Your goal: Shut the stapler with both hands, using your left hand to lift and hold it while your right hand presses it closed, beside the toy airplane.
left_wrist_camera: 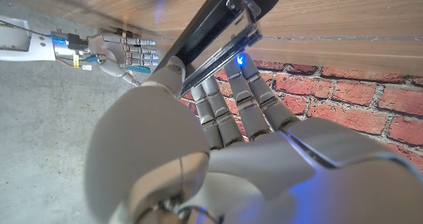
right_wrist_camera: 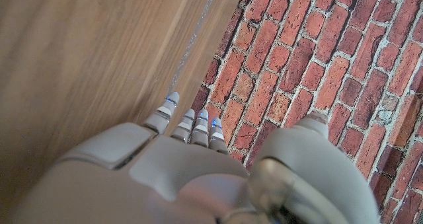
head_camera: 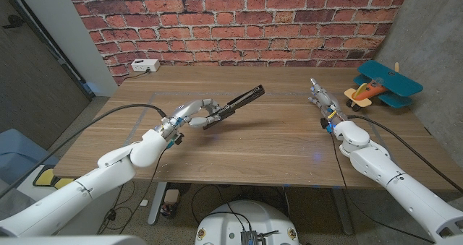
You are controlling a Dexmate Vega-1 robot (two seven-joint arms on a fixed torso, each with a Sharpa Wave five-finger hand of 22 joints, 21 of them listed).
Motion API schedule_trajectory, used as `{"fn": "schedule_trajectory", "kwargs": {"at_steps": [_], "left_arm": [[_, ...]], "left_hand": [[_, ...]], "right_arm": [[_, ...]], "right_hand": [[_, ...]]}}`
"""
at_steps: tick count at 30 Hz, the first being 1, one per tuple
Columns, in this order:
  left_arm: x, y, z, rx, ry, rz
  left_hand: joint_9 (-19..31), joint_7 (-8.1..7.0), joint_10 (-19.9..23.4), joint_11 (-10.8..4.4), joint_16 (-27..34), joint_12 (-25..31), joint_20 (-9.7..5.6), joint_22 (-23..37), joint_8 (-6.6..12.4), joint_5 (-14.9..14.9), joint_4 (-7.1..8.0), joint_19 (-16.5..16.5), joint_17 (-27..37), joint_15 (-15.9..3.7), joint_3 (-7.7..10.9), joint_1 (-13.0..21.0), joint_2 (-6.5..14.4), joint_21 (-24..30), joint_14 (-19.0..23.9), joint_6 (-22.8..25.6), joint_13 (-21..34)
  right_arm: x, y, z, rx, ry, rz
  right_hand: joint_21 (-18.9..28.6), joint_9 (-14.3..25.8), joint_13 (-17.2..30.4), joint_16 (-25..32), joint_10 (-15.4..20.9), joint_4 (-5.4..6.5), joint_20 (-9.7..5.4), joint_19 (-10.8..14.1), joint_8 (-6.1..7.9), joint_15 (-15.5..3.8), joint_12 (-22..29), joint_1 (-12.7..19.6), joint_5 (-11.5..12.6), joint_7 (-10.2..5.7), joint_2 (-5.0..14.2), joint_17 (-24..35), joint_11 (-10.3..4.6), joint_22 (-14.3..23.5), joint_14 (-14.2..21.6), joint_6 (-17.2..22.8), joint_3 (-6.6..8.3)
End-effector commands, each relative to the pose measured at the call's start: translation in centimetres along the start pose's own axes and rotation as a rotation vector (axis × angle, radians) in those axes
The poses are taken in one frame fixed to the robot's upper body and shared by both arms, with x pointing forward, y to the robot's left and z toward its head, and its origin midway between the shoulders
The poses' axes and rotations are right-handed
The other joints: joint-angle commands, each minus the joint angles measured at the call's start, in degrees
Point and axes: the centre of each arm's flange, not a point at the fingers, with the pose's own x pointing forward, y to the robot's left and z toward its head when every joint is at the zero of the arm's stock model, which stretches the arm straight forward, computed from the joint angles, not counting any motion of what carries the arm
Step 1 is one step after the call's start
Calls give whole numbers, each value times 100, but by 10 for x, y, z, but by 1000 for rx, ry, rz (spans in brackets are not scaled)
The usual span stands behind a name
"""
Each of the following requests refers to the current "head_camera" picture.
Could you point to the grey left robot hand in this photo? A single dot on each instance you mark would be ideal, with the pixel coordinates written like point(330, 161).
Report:
point(184, 109)

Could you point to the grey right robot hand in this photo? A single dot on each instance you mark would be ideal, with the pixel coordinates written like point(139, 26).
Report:
point(327, 100)

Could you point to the black stapler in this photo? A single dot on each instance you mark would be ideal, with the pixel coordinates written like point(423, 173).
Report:
point(240, 102)

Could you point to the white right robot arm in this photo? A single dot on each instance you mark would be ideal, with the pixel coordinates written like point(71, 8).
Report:
point(376, 165)

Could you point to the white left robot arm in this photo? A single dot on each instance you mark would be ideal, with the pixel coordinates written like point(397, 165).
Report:
point(108, 172)

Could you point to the teal orange toy airplane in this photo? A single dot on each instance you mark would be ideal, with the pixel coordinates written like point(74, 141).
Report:
point(390, 80)

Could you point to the clear tape strip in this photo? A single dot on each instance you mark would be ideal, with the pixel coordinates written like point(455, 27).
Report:
point(139, 120)

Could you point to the white power strip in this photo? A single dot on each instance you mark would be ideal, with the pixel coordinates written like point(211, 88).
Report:
point(145, 65)

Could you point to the table control box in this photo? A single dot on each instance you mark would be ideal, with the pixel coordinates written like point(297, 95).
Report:
point(170, 199)

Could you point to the grey table leg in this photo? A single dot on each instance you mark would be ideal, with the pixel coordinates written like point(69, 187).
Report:
point(157, 203)
point(341, 210)

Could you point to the small white floor puck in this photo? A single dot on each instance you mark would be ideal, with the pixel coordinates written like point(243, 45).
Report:
point(144, 202)

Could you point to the red brick printed backdrop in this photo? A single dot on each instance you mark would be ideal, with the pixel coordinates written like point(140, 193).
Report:
point(235, 21)

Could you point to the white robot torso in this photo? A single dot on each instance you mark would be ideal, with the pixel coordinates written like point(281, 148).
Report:
point(246, 219)

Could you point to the grey module on torso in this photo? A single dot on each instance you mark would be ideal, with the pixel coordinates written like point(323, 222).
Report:
point(249, 237)

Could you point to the dark grey door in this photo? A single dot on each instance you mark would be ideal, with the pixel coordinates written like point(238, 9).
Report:
point(29, 86)

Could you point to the blue plastic bin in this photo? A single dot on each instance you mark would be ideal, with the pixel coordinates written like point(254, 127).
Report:
point(21, 154)

